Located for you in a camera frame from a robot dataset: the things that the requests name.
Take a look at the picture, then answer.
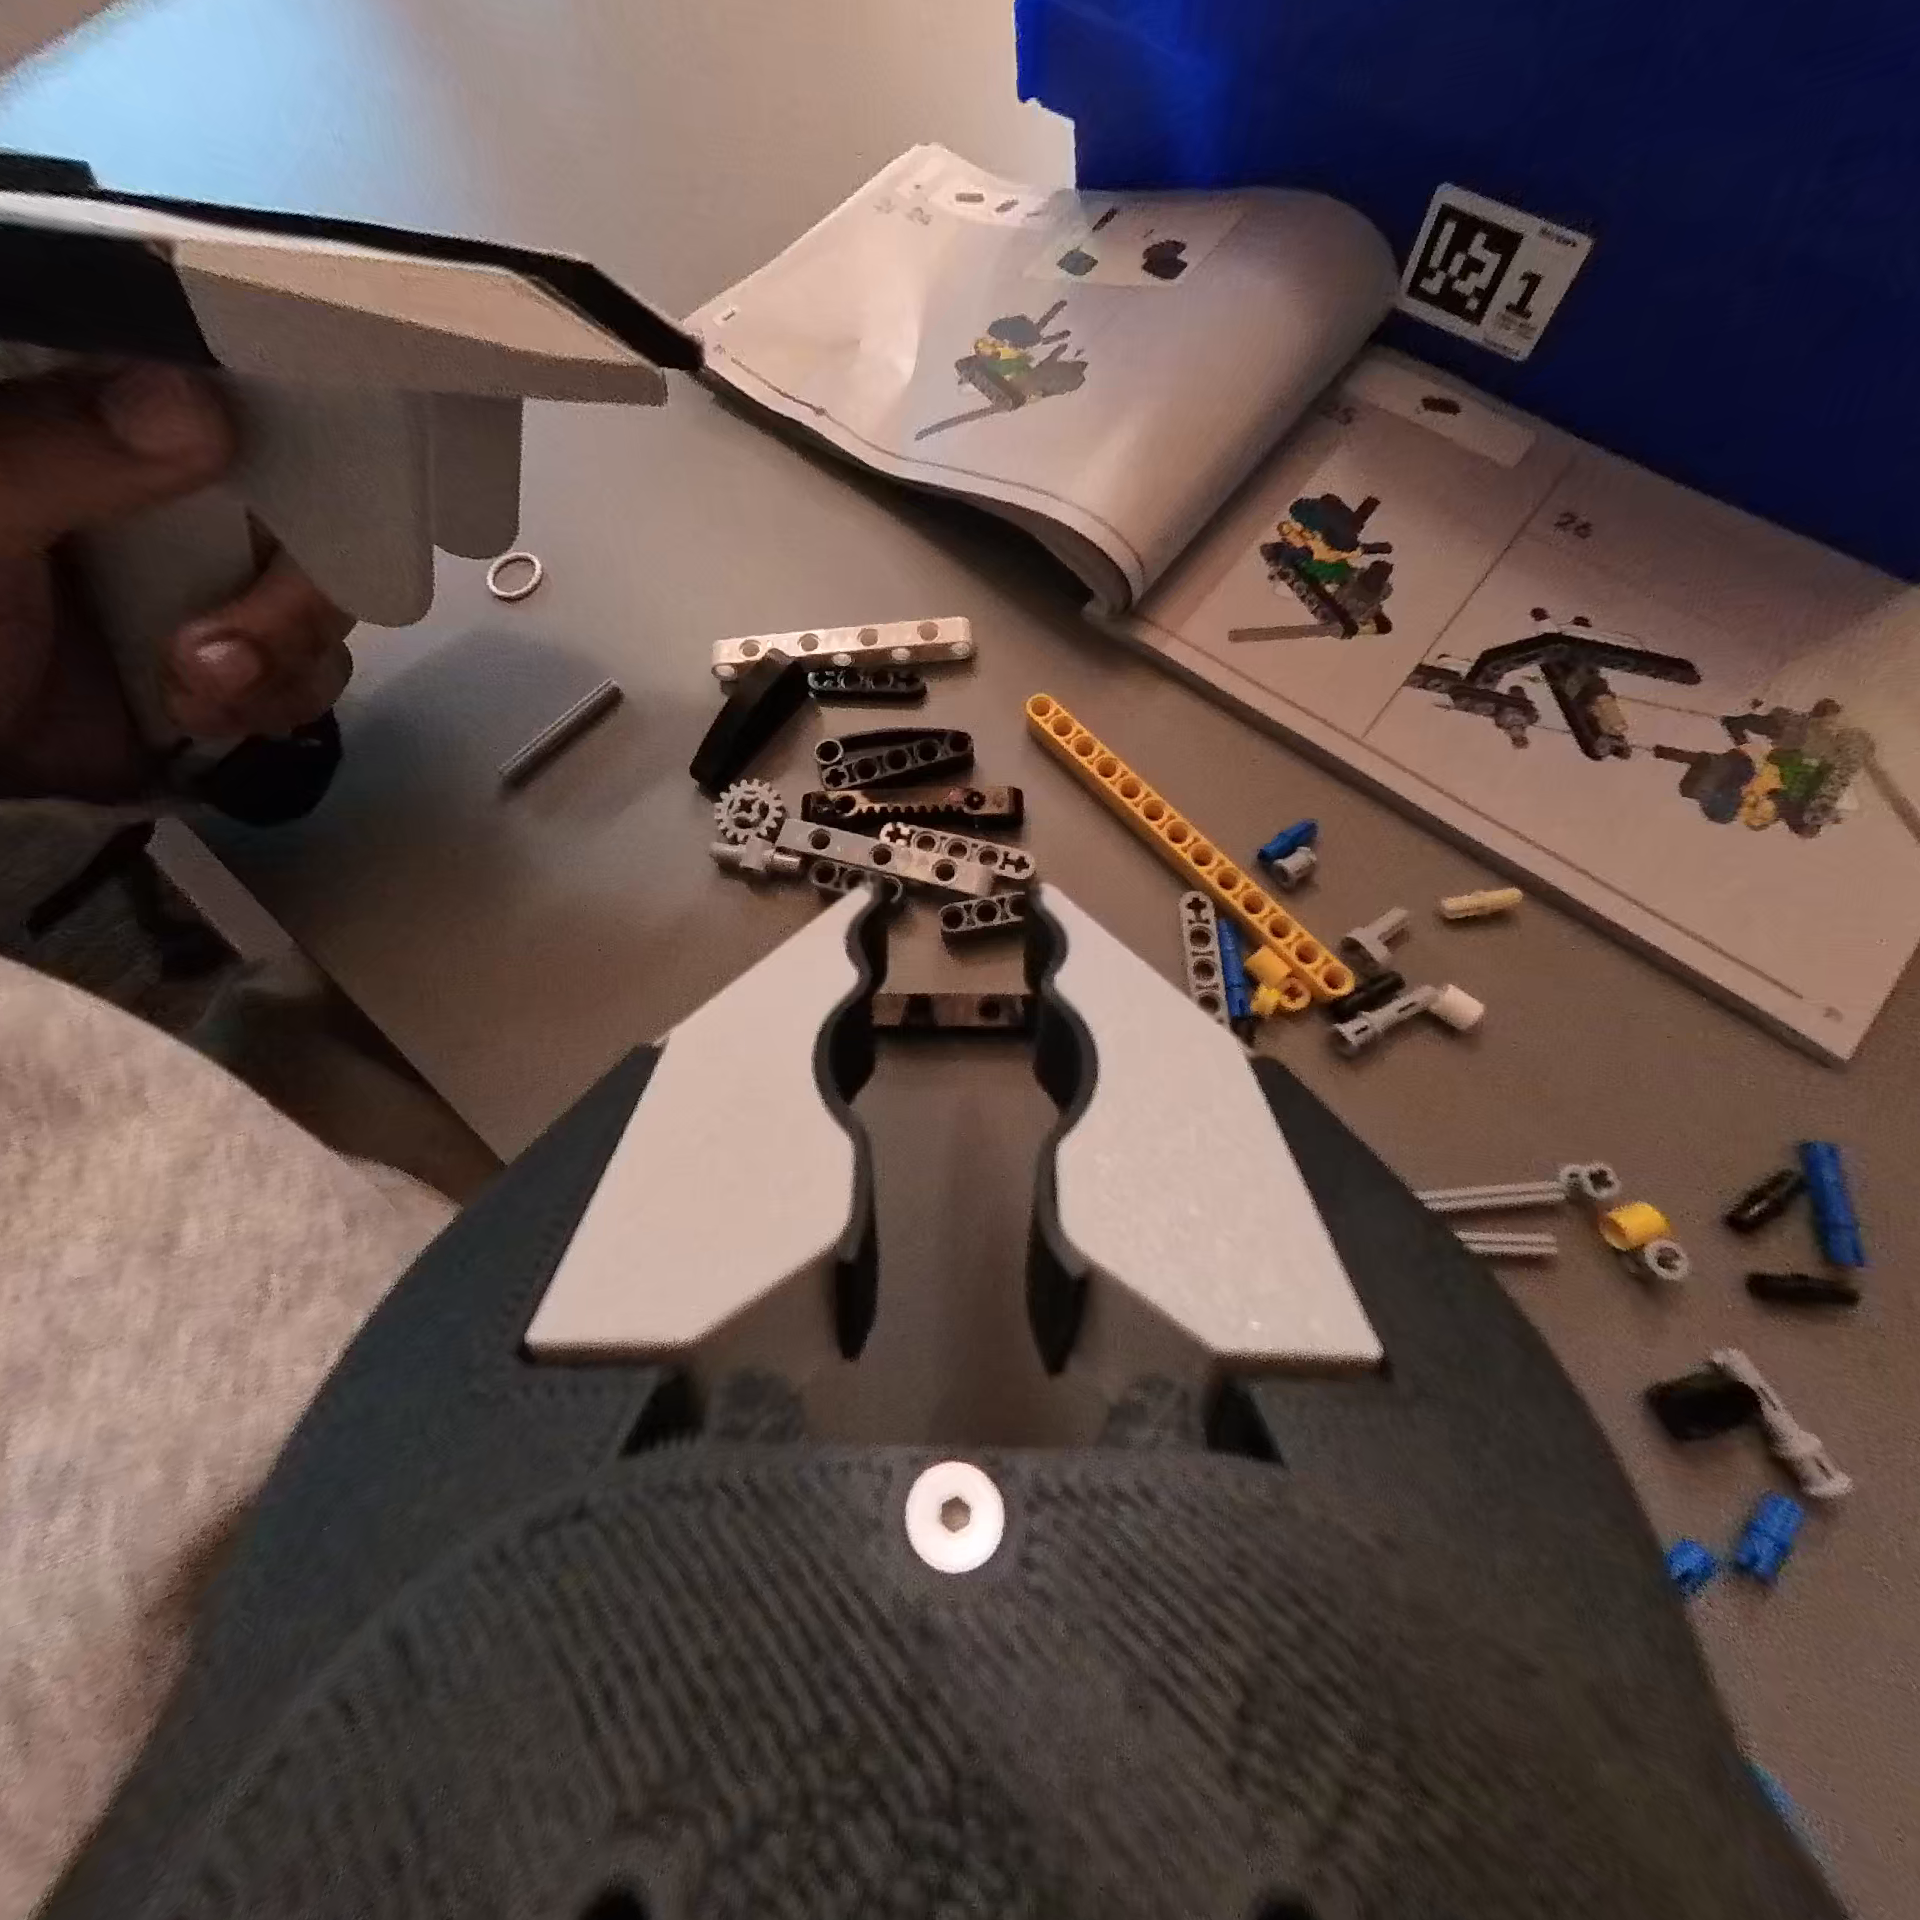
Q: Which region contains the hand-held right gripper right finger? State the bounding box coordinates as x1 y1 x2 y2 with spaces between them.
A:
1030 882 1390 1382

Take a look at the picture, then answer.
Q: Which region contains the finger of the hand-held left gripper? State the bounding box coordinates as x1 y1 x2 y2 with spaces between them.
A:
0 150 706 633

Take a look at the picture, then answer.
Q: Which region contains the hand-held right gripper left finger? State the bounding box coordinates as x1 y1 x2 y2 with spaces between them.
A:
520 882 888 1369

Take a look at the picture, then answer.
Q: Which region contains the grey lego pin white bush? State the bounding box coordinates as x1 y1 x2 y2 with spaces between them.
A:
1329 980 1487 1060

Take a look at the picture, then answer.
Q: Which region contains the long black lego beam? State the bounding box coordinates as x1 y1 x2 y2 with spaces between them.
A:
866 987 1039 1040

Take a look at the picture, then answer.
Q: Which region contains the grey lego axle with connector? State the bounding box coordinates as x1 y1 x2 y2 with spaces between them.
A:
1415 1162 1625 1211

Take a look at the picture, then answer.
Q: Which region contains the long yellow lego beam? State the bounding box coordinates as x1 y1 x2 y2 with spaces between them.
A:
1023 692 1354 1010

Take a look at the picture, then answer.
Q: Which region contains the dark grey lego axle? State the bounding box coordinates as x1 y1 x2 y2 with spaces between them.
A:
497 678 623 788

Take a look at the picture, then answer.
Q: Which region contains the black curved lego liftarm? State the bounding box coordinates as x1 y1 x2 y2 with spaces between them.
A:
813 722 978 790

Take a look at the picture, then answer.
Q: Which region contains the black curved lego panel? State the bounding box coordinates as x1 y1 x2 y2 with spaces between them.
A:
688 653 813 797

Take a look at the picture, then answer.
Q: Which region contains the black lego gear rack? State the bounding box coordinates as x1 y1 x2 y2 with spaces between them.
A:
799 785 1028 832

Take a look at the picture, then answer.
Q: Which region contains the black lego connector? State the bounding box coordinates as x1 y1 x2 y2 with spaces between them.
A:
1642 1366 1750 1442

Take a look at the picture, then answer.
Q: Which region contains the light grey lego pin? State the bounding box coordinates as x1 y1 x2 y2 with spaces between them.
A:
1708 1344 1855 1499

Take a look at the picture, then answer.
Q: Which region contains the open lego instruction booklet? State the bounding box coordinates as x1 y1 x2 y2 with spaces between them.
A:
680 141 1920 1069

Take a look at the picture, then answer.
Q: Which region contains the person's left hand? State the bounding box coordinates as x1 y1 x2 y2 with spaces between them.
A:
0 356 354 816

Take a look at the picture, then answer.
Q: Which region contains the blue plastic bin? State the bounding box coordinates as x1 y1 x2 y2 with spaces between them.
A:
1012 0 1920 590

